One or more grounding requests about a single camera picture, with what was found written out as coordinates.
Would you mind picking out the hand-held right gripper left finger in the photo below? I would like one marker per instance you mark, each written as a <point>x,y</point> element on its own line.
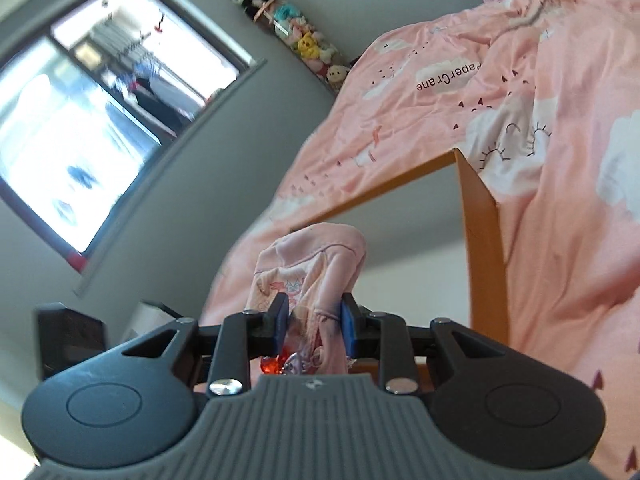
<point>280,325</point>

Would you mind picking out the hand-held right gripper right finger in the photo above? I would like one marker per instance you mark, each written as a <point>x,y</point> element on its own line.
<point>350,325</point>

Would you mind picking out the pink fabric pouch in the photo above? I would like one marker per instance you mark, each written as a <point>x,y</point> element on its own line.
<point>320,255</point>

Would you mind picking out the orange cardboard box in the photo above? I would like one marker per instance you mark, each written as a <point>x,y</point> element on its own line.
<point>480,240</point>

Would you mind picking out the window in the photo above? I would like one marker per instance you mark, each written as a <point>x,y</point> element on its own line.
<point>75,135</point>

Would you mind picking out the pink printed blanket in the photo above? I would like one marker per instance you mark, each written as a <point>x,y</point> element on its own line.
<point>550,160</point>

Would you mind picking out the column of small plush toys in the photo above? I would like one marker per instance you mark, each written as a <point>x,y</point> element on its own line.
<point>300,40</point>

